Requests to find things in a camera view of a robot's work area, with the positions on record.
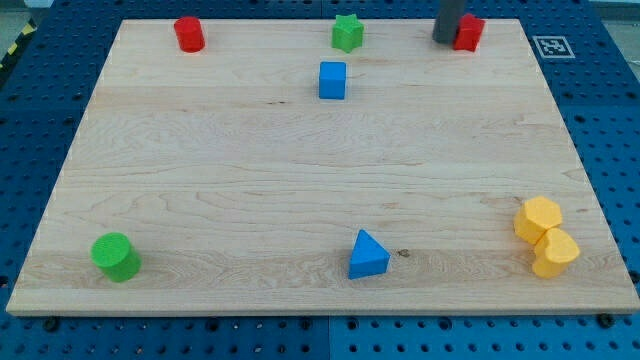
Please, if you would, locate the blue cube block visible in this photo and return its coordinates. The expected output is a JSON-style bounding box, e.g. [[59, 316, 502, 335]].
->
[[319, 61, 347, 100]]

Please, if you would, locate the green star block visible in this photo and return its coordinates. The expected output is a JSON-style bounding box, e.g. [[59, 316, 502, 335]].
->
[[331, 14, 364, 53]]

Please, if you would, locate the red star block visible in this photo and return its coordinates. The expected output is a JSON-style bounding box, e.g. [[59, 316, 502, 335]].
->
[[453, 13, 486, 52]]

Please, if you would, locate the wooden board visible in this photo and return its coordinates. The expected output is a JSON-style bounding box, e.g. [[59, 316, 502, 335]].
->
[[7, 19, 639, 317]]

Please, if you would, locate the blue triangle block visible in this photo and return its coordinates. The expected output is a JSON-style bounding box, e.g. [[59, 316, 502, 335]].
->
[[348, 229, 390, 280]]

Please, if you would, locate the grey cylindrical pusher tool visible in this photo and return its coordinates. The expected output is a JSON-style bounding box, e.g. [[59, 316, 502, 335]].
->
[[432, 0, 466, 45]]

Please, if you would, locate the red cylinder block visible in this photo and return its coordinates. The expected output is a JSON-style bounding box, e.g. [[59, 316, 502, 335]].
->
[[174, 16, 205, 53]]

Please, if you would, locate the yellow hexagon block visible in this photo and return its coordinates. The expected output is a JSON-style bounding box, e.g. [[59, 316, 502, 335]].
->
[[513, 196, 563, 245]]

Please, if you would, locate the green cylinder block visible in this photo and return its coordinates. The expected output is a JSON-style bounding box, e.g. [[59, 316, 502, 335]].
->
[[90, 232, 142, 282]]

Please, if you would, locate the yellow heart block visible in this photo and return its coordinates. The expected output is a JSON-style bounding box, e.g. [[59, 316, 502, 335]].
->
[[532, 228, 581, 279]]

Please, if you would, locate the white fiducial marker tag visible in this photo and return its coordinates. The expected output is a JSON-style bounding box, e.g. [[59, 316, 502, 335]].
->
[[533, 35, 575, 59]]

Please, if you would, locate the yellow black hazard tape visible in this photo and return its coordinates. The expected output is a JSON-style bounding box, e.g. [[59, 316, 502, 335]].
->
[[1, 18, 38, 72]]

